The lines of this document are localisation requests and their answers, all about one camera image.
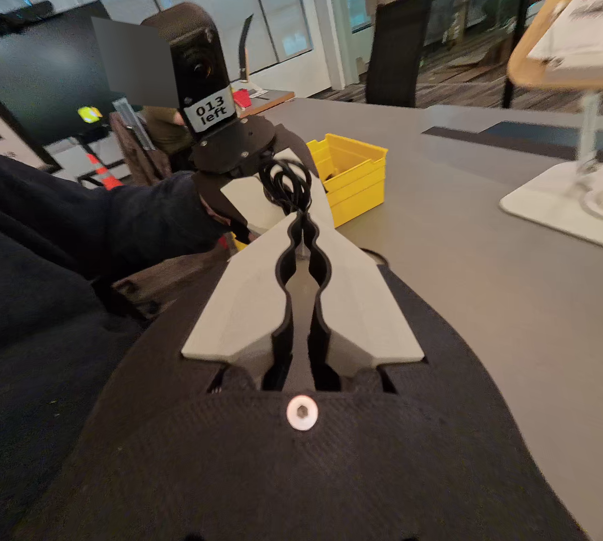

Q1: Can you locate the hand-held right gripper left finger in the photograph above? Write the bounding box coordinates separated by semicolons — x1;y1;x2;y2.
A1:
181;213;302;392

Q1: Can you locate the brown jacket on chair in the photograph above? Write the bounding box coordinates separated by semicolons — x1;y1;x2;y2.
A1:
109;111;172;186

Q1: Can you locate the yellow plastic bin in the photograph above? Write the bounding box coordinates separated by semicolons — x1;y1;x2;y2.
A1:
231;133;389;252

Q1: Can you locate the large black screen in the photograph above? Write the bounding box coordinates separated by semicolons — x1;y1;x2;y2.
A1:
0;2;147;148

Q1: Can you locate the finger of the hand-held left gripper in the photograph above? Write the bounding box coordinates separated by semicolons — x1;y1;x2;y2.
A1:
273;148;336;230
220;175;295;241

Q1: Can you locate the wooden work table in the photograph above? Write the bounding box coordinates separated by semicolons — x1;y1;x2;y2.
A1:
233;88;296;119

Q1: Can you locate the black usb cable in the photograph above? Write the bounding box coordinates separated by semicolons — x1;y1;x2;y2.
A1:
260;159;312;217

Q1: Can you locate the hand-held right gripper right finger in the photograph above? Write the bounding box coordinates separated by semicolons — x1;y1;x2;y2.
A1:
304;214;427;392

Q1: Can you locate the orange grey striped traffic cone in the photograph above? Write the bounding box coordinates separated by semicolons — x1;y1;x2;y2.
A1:
86;152;124;192

